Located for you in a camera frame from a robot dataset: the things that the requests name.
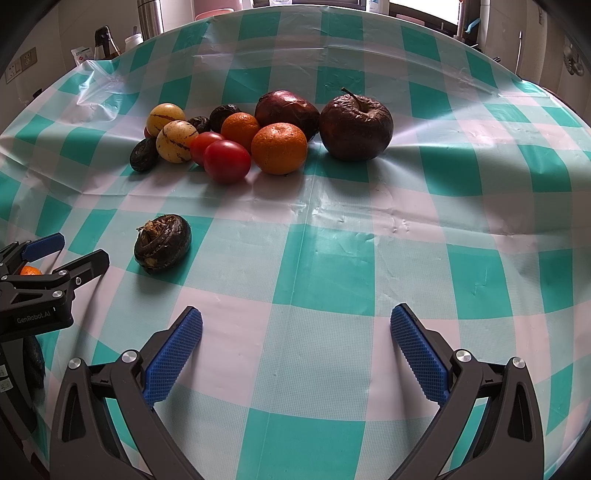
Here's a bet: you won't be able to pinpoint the orange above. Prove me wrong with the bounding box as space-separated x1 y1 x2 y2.
20 265 42 276

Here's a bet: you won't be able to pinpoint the lone wrinkled passion fruit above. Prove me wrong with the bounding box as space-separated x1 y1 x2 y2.
134 214 191 274

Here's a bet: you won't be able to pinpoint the yellow striped pepino melon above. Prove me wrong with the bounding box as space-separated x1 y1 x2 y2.
156 120 198 164

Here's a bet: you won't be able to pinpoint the small orange tangerine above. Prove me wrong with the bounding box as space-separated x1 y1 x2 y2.
221 112 260 151

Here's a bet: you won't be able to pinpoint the large orange tangerine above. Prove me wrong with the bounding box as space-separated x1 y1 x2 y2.
250 122 308 175

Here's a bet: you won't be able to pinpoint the dark red wrinkled apple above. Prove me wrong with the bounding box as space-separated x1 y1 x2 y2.
254 90 320 140

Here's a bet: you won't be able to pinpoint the wrinkled red apple with stem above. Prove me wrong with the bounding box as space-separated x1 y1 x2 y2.
318 87 394 164

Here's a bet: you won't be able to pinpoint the small dark passion fruit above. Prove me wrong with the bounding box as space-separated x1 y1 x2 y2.
188 116 211 134

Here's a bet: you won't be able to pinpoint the small white tube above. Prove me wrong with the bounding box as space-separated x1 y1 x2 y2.
70 46 94 66

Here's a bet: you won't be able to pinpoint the dark sauce bottle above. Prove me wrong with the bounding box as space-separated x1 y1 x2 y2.
94 25 120 60

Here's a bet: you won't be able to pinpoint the green checkered tablecloth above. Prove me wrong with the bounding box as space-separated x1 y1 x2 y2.
1 7 590 479

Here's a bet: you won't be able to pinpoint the white jar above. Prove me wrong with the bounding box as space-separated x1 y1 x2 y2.
125 33 143 51

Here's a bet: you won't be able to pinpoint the steel thermos flask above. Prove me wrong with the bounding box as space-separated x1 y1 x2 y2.
137 0 164 40

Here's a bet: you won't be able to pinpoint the pink water jug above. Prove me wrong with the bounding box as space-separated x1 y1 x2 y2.
192 0 242 20

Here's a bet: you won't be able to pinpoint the white lotion bottle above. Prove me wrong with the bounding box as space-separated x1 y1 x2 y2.
367 0 390 15

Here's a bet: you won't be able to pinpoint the wall power socket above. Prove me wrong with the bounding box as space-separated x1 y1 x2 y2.
5 47 37 84

